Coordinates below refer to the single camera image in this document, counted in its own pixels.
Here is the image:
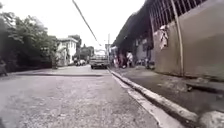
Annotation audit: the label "truck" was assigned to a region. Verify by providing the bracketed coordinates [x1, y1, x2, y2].
[89, 49, 110, 70]

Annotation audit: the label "group of people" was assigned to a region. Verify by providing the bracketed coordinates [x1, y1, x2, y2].
[112, 50, 135, 69]

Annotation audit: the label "thin pole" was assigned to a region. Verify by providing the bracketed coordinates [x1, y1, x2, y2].
[106, 33, 111, 58]

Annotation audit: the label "distant trees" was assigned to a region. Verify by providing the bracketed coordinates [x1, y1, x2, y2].
[77, 44, 96, 63]

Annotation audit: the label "white building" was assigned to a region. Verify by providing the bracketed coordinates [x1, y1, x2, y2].
[54, 37, 79, 67]

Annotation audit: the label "dark pavement strip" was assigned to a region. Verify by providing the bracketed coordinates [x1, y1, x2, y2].
[113, 64, 224, 116]

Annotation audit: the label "pale concrete kerb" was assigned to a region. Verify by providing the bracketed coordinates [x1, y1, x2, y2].
[108, 67, 224, 128]

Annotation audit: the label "hanging cloth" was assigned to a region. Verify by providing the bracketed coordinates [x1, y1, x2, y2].
[158, 24, 170, 51]

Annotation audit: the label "grey asphalt road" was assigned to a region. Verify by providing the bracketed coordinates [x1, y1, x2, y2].
[0, 64, 162, 128]

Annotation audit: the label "row of trees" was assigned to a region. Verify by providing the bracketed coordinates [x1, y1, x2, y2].
[0, 11, 60, 73]

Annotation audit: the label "person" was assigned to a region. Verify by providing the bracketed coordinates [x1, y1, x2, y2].
[0, 59, 8, 77]

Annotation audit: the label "overhead wires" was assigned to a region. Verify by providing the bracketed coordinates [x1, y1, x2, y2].
[71, 0, 101, 46]

